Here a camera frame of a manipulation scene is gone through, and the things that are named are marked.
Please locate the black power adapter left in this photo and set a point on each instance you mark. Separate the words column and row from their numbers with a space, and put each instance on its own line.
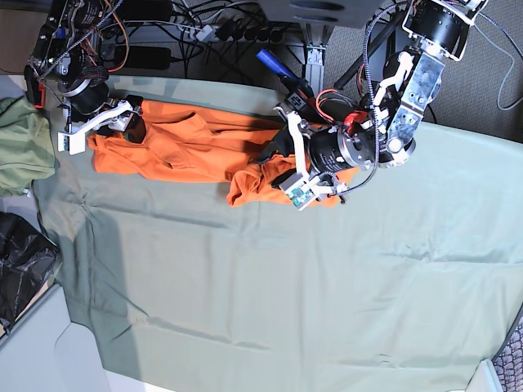
column 138, row 57

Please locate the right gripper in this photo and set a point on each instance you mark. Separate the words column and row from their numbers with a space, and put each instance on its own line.
column 114, row 115

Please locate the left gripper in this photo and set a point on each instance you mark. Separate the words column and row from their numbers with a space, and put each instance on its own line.
column 321, row 153

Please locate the black plastic bag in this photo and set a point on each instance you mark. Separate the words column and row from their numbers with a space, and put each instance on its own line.
column 27, row 260

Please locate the aluminium frame post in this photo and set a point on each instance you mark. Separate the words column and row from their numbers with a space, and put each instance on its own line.
column 315, row 38

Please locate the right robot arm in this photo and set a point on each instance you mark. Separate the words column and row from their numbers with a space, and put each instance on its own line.
column 68, row 63

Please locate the green table cloth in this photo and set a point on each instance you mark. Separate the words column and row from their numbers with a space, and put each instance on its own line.
column 406, row 287

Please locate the orange T-shirt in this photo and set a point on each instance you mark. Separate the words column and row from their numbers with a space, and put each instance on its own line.
column 193, row 144

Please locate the blue clamp on table edge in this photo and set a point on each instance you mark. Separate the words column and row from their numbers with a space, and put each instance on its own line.
column 300, row 95

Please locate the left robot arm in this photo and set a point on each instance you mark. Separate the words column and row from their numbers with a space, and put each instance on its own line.
column 438, row 30

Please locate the black power strip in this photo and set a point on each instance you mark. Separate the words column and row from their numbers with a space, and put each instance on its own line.
column 233, row 31

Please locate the olive green garment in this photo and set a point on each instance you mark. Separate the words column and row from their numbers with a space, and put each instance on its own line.
column 27, row 153

